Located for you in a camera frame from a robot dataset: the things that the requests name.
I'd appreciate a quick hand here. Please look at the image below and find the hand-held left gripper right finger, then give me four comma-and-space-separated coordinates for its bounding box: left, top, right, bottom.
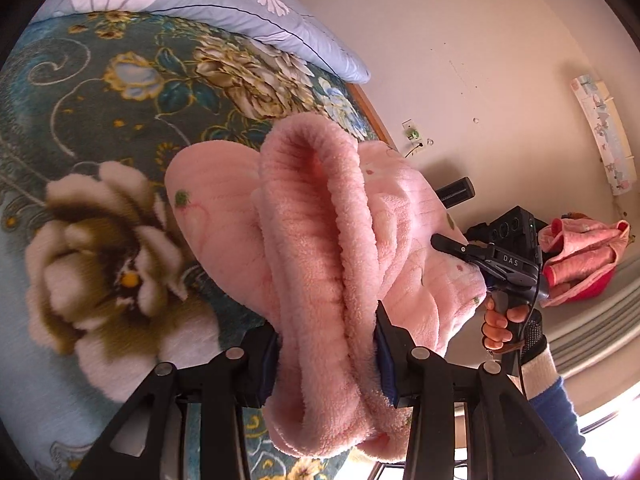
374, 302, 583, 480

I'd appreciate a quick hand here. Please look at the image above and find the pink and red garment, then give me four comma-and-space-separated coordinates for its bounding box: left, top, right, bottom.
537, 212, 631, 306

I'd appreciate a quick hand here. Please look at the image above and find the pink fleece garment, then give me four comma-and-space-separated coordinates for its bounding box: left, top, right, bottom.
164, 112, 488, 463

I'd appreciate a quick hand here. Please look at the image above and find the light blue daisy quilt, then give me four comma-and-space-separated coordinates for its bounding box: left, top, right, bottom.
32, 0, 372, 83

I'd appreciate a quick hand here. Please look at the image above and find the teal floral blanket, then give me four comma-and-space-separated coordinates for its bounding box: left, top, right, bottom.
0, 10, 396, 480

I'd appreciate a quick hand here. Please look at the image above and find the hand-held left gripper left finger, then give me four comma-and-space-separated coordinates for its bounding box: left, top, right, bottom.
70, 327, 281, 480

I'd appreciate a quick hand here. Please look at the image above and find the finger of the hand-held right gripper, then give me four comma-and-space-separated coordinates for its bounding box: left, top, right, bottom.
431, 232, 488, 266
436, 176, 475, 209

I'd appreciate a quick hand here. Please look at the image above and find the grey striped window ledge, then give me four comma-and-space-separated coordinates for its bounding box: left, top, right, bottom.
545, 260, 640, 376

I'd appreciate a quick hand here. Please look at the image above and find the person's right hand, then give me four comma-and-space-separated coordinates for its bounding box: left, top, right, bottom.
481, 304, 531, 361

